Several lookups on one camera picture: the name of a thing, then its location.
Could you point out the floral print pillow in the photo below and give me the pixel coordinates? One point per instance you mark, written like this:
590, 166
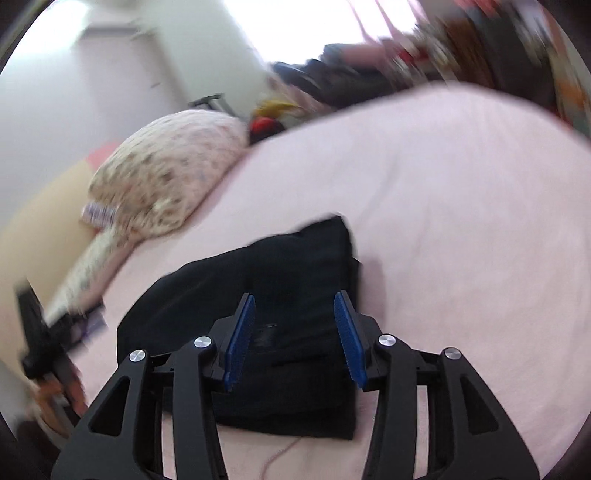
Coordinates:
175, 157

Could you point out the beige headboard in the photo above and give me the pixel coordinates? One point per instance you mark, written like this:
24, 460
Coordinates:
37, 221

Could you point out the black pants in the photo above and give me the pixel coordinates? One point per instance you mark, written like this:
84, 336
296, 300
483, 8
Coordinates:
295, 277

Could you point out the cluttered shelf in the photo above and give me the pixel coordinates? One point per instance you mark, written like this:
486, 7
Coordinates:
485, 46

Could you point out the pink fleece blanket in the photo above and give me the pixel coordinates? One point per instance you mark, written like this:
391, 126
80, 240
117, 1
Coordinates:
461, 207

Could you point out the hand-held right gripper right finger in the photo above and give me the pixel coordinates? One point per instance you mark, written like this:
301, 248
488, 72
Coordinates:
348, 341

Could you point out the pink curtain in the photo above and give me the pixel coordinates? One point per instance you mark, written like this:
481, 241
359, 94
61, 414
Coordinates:
383, 23

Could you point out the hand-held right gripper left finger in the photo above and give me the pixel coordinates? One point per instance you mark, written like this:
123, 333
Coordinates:
240, 341

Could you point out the pile of dark clothes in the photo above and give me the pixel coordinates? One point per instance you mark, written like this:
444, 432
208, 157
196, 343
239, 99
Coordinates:
341, 83

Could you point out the black metal stand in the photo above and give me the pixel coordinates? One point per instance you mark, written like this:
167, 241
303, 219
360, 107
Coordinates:
212, 101

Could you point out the red toy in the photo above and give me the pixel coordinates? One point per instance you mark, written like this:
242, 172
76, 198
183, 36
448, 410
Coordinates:
265, 127

